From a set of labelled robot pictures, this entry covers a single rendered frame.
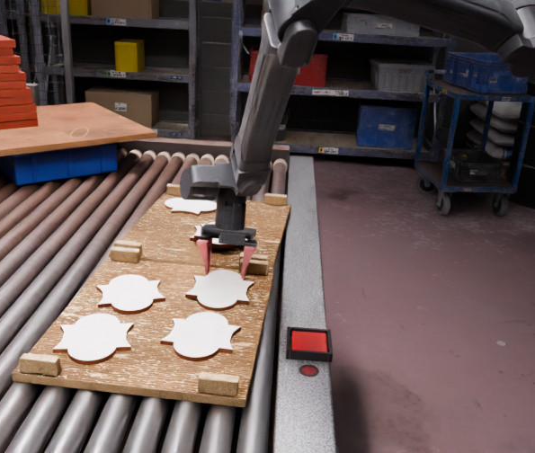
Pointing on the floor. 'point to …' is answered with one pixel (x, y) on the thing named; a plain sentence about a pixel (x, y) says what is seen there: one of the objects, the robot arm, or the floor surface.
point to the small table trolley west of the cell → (447, 185)
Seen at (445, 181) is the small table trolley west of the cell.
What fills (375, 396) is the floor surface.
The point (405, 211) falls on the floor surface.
